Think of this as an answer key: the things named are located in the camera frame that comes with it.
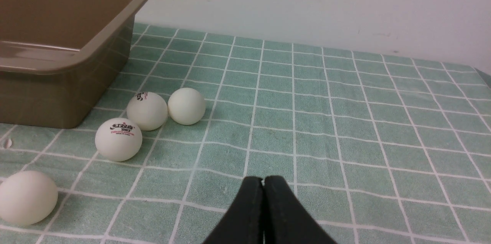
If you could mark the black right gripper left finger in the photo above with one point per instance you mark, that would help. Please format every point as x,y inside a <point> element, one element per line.
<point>242,222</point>

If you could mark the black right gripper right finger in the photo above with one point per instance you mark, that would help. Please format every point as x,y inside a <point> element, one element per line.
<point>286,220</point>

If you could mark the white ping-pong ball plain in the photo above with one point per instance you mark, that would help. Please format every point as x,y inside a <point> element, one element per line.
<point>186,106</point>

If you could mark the white ping-pong ball with logo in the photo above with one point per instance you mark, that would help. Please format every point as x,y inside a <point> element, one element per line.
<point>148,110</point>

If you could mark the white ping-pong ball DHS print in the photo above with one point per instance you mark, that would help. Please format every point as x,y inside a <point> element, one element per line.
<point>118,139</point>

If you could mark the green checkered table cloth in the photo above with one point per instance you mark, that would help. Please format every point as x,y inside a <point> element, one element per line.
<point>378,148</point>

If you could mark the brown plastic bin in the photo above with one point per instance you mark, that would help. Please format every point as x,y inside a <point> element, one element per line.
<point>58,57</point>

